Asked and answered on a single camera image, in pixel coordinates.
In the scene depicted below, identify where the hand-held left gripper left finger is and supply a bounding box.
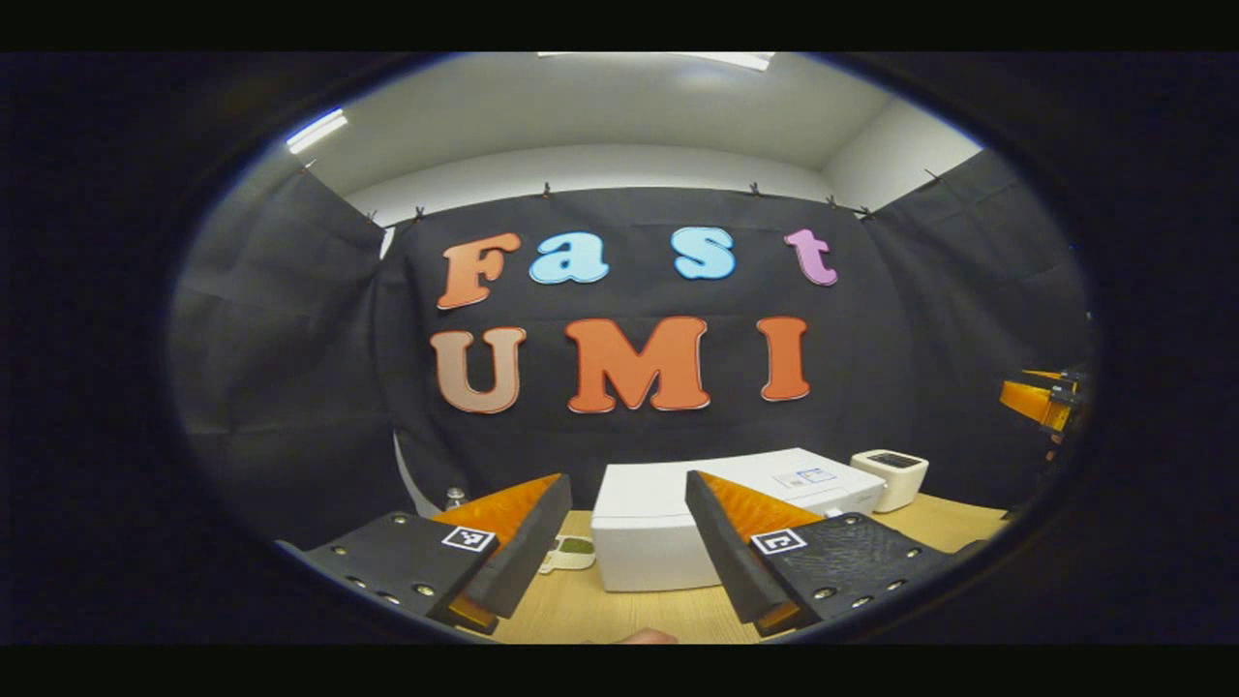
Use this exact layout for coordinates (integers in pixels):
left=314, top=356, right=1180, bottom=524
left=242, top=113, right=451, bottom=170
left=276, top=473, right=573, bottom=637

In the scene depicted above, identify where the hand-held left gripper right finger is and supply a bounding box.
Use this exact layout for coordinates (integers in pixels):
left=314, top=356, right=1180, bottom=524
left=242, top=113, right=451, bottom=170
left=685, top=471, right=969, bottom=638

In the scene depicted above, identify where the white microwave oven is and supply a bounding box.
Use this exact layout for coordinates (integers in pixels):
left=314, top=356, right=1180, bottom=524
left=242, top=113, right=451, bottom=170
left=590, top=446, right=887, bottom=593

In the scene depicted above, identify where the small white plate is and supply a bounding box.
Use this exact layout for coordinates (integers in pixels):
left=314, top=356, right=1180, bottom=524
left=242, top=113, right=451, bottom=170
left=537, top=535, right=597, bottom=575

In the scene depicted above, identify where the white toaster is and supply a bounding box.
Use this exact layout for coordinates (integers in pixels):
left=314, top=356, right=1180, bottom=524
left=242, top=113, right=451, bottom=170
left=850, top=449, right=930, bottom=514

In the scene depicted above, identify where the narrow ceiling light strip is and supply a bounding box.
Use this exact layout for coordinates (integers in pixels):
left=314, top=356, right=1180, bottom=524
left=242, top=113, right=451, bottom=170
left=286, top=106, right=349, bottom=156

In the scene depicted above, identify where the wide ceiling light panel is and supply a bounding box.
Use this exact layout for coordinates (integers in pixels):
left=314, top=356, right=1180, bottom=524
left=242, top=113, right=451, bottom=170
left=537, top=51, right=775, bottom=72

